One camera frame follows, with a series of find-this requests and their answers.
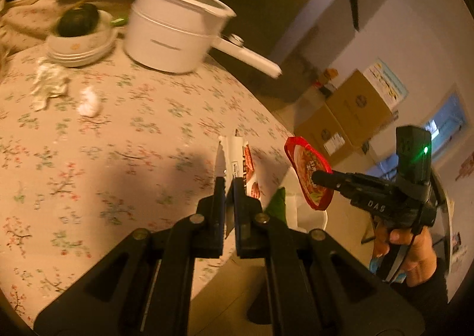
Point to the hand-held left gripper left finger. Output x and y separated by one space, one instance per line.
221 204

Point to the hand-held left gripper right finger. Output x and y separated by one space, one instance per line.
240 210

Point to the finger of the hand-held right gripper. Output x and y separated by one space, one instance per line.
333 180

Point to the white trash bin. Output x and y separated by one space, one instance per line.
307 214

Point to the clear snack packet red print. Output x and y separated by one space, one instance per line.
239 162

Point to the person's right forearm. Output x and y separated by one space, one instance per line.
429 295

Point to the person's right hand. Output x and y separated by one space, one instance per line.
422 254

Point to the green snack packet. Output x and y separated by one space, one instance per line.
303 162

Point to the small cardboard box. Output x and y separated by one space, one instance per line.
322 136

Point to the bright window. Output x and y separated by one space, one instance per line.
446 114

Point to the large cardboard box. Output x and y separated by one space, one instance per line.
361 106

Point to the bottle with orange cap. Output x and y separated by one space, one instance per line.
326 80

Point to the floral tablecloth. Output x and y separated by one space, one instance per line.
111 143

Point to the grey refrigerator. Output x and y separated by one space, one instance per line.
296 17

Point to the small white tissue ball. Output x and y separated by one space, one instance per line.
89 101

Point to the white electric cooking pot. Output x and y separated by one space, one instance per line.
166 40

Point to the crumpled white tissue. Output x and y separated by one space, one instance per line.
48 84

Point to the white printed bowl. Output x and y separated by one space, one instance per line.
81 43

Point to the dark green squash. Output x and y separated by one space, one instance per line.
78 20

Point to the wall poster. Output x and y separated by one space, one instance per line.
385 80

